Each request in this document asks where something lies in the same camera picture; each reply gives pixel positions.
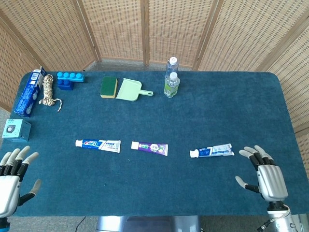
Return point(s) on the light blue building block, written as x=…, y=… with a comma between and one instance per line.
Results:
x=71, y=77

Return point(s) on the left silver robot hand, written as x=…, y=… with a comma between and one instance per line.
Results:
x=9, y=186

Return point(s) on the small teal box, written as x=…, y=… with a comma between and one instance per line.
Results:
x=15, y=130

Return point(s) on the long blue carton box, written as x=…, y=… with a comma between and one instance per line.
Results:
x=27, y=96

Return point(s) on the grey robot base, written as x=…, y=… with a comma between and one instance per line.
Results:
x=147, y=223

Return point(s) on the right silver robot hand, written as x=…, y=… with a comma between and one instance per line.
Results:
x=271, y=181

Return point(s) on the blue table mat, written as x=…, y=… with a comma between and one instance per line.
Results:
x=154, y=120

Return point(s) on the purple toothpaste tube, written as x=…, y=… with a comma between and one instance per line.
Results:
x=152, y=148

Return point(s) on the green label water bottle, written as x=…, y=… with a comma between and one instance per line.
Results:
x=172, y=87

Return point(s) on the Crest toothpaste tube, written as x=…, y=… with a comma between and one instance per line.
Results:
x=96, y=145

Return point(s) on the blue white toothpaste tube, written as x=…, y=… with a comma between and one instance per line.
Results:
x=214, y=151

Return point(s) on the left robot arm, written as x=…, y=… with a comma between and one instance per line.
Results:
x=4, y=226

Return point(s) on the dark blue building block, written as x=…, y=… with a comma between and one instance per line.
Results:
x=65, y=86

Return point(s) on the light green dustpan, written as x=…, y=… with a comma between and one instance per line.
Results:
x=128, y=90

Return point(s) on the green yellow sponge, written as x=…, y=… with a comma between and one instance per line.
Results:
x=108, y=87

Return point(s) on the clear water bottle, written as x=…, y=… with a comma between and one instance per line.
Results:
x=172, y=66

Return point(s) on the wicker folding screen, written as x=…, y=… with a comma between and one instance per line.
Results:
x=120, y=24

